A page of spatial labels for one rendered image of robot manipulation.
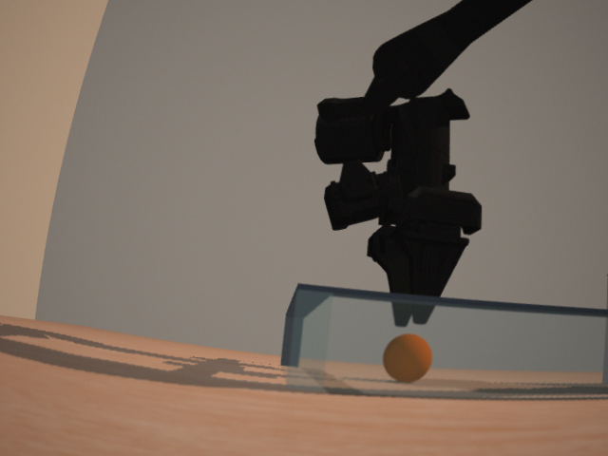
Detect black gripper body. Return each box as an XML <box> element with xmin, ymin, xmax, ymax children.
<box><xmin>367</xmin><ymin>148</ymin><xmax>482</xmax><ymax>257</ymax></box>

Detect clear glass corner wall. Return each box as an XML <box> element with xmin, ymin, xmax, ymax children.
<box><xmin>281</xmin><ymin>290</ymin><xmax>608</xmax><ymax>400</ymax></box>

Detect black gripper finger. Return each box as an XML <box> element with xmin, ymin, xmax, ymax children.
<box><xmin>394</xmin><ymin>231</ymin><xmax>469</xmax><ymax>297</ymax></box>
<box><xmin>371</xmin><ymin>253</ymin><xmax>411</xmax><ymax>295</ymax></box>

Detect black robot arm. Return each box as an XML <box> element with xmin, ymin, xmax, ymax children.
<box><xmin>314</xmin><ymin>0</ymin><xmax>532</xmax><ymax>231</ymax></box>

